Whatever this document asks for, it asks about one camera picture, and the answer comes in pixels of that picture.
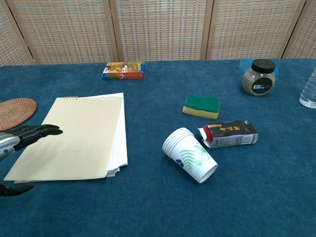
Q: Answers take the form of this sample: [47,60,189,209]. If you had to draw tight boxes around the colourful orange printed box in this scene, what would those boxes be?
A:
[102,61,146,80]

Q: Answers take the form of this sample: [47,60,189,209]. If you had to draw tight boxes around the clear plastic water bottle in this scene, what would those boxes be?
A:
[299,67,316,109]

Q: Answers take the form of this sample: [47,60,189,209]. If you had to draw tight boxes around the wooden woven folding screen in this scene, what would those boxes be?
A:
[0,0,316,66]

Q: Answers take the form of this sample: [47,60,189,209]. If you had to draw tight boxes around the glass jar with black lid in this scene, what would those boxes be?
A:
[241,59,277,97]

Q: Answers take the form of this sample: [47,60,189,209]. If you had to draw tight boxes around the green yellow sponge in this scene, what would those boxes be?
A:
[182,94,221,120]

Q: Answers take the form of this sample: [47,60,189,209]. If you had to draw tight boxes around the black carton with gold lettering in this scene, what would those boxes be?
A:
[197,119,259,149]

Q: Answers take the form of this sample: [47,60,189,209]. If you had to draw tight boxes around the stacked white leaf-print paper cups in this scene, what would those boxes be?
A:
[161,127,219,184]

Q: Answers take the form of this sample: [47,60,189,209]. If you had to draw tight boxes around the blue tablecloth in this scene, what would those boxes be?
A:
[0,58,316,237]

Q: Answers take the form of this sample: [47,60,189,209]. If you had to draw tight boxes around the spiral notepad with cream cover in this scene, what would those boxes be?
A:
[3,92,128,184]

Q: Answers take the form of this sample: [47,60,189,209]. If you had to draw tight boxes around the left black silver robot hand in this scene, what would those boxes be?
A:
[0,124,64,198]

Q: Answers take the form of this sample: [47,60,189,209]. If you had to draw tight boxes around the round woven rattan coaster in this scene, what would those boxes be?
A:
[0,98,38,132]

